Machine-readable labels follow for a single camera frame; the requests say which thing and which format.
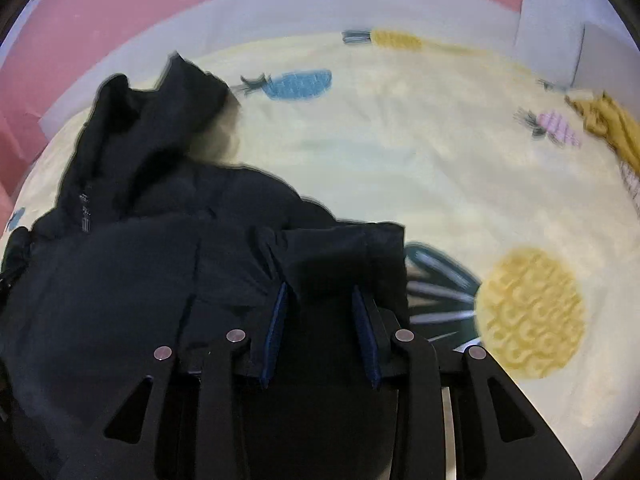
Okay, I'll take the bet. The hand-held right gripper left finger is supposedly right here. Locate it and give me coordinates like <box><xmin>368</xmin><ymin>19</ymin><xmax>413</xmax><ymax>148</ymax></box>
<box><xmin>56</xmin><ymin>282</ymin><xmax>301</xmax><ymax>480</ymax></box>

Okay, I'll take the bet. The black jacket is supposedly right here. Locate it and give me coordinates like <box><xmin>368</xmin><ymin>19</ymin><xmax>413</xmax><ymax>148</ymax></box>
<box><xmin>0</xmin><ymin>51</ymin><xmax>412</xmax><ymax>480</ymax></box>

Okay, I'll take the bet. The white cabinet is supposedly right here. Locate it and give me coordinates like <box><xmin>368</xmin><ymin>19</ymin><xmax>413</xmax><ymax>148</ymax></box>
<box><xmin>514</xmin><ymin>0</ymin><xmax>628</xmax><ymax>92</ymax></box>

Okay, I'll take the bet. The yellow knit cloth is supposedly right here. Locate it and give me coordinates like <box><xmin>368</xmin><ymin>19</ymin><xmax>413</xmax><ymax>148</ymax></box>
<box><xmin>565</xmin><ymin>91</ymin><xmax>640</xmax><ymax>177</ymax></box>

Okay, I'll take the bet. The white bed frame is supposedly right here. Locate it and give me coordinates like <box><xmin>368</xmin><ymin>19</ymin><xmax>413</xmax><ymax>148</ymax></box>
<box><xmin>37</xmin><ymin>0</ymin><xmax>531</xmax><ymax>136</ymax></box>

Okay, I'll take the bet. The pineapple print bedsheet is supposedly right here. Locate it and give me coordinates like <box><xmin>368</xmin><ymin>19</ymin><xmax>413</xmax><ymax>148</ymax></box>
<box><xmin>0</xmin><ymin>27</ymin><xmax>640</xmax><ymax>480</ymax></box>

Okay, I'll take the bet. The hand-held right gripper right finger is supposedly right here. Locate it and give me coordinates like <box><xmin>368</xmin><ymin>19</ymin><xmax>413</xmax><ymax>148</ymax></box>
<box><xmin>350</xmin><ymin>286</ymin><xmax>584</xmax><ymax>480</ymax></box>

